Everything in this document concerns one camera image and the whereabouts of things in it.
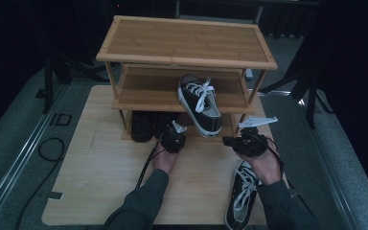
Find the person's left hand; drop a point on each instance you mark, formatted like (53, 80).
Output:
(166, 161)

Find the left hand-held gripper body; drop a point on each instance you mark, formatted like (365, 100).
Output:
(174, 140)

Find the black white canvas sneaker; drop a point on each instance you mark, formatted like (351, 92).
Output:
(242, 195)
(201, 111)

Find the person's right hand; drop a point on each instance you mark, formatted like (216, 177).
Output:
(266, 167)

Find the black metal stand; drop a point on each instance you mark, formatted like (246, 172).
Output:
(48, 86)
(311, 96)

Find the black tape piece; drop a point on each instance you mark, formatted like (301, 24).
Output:
(55, 195)

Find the metal floor rail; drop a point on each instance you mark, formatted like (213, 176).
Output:
(19, 159)
(329, 166)

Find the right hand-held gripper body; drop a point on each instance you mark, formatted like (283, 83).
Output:
(252, 143)

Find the wooden shoe rack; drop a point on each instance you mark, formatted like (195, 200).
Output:
(185, 41)

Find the black mesh shoe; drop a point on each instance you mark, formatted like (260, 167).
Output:
(142, 126)
(163, 123)

